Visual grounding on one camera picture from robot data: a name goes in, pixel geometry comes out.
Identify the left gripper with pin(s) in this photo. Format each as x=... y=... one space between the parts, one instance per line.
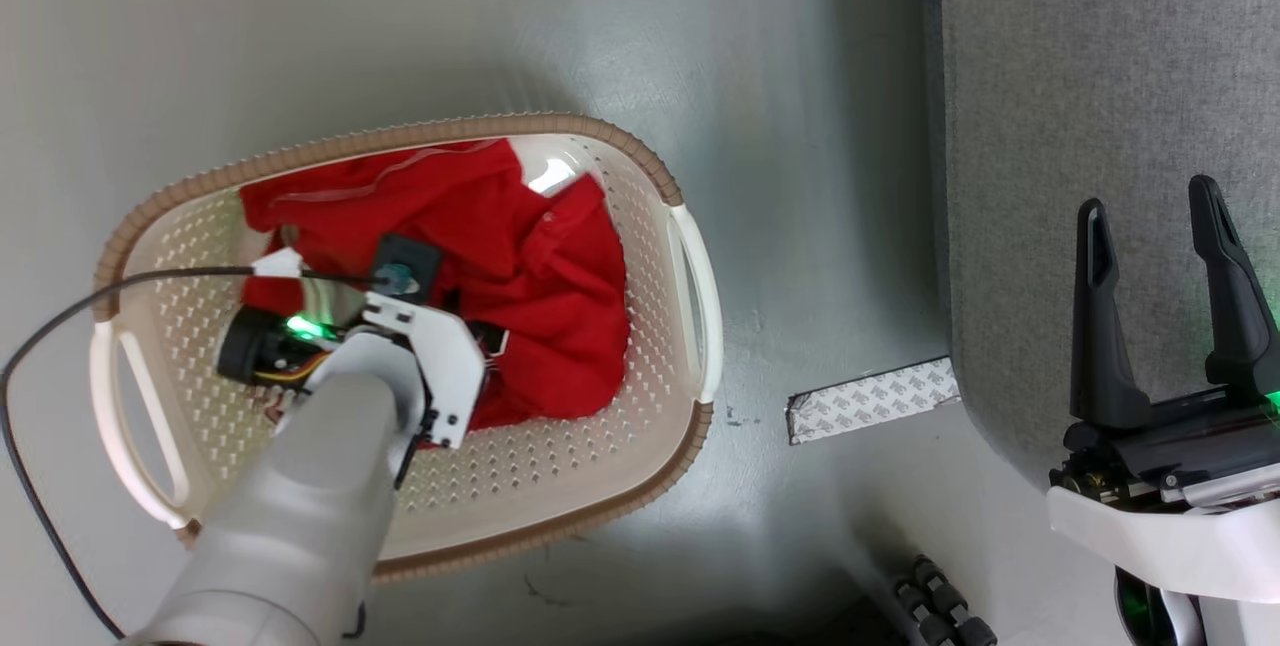
x=440 y=366

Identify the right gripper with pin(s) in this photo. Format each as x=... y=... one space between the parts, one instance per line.
x=1180 y=516

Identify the red shirt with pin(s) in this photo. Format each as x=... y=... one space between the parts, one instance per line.
x=540 y=296

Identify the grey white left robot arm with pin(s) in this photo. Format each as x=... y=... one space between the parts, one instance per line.
x=300 y=516

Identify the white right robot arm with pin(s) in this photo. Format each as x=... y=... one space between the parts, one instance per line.
x=1240 y=624

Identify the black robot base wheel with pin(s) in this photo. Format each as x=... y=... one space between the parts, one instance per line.
x=940 y=606

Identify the grey fabric sofa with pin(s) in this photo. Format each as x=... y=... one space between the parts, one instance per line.
x=1100 y=106

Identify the white perforated laundry basket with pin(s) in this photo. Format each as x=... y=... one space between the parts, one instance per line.
x=600 y=446

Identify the patterned grey floor tape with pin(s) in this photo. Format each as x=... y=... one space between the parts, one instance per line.
x=870 y=399

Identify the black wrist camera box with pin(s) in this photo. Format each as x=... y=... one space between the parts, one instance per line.
x=408 y=266

